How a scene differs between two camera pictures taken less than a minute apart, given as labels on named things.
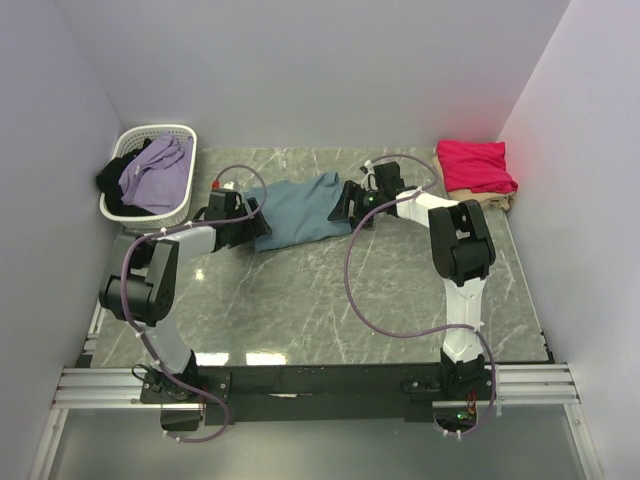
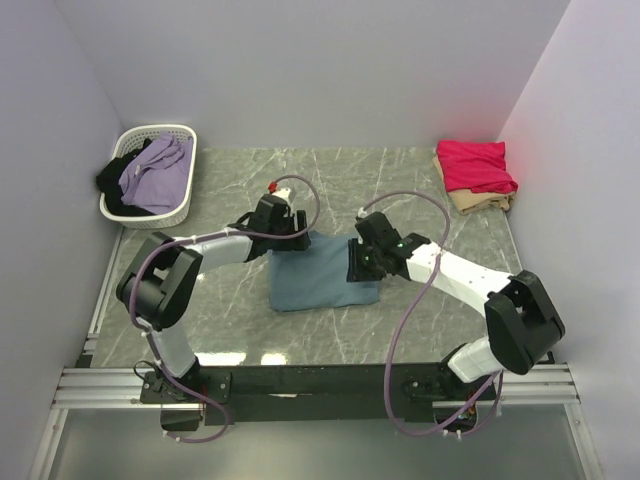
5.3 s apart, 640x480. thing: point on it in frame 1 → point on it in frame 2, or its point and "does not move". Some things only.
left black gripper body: (248, 229) → (287, 226)
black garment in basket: (107, 182) does not move
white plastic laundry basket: (129, 140) does not move
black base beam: (376, 391) does not move
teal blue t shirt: (298, 209) → (317, 277)
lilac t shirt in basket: (156, 178) does not move
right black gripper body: (363, 200) → (364, 262)
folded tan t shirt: (499, 199) does not move
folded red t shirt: (479, 166) does not move
